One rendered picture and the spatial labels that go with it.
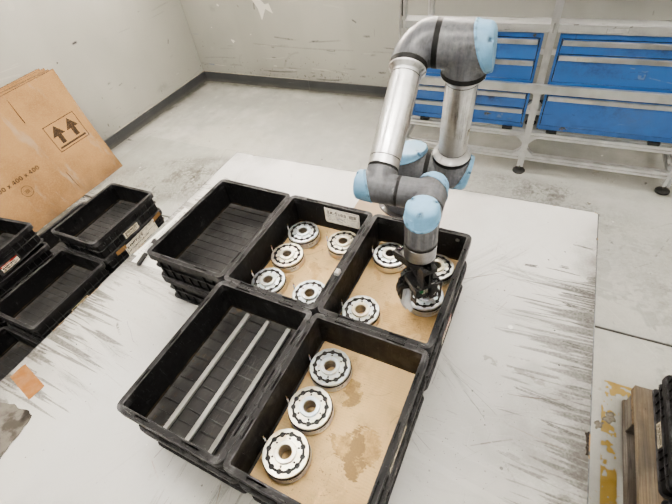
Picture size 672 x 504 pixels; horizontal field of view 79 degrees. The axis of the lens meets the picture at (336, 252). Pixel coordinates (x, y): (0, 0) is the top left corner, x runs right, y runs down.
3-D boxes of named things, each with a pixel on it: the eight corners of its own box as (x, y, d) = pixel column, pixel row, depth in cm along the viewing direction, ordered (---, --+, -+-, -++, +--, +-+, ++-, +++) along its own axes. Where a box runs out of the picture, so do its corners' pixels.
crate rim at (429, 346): (375, 218, 129) (374, 212, 127) (472, 240, 118) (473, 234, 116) (316, 316, 105) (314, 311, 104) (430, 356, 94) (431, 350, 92)
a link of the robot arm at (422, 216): (445, 193, 87) (438, 219, 82) (441, 231, 95) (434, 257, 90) (409, 188, 90) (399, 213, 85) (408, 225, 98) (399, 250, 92)
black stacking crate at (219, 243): (231, 204, 158) (222, 179, 150) (297, 220, 147) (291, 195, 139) (160, 277, 135) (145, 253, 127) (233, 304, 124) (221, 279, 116)
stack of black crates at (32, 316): (98, 290, 227) (62, 247, 203) (138, 305, 216) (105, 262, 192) (36, 351, 203) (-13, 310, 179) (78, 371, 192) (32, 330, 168)
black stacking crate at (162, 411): (233, 305, 123) (221, 281, 115) (320, 337, 112) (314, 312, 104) (138, 428, 100) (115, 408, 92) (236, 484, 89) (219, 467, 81)
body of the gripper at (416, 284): (414, 307, 101) (415, 275, 93) (398, 282, 107) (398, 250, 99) (441, 296, 103) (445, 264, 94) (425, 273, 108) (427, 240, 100)
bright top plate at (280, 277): (263, 265, 127) (263, 263, 127) (291, 274, 123) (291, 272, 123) (245, 288, 121) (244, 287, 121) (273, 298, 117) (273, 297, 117)
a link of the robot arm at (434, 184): (406, 164, 99) (394, 192, 92) (453, 171, 96) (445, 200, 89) (404, 190, 105) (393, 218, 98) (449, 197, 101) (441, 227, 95)
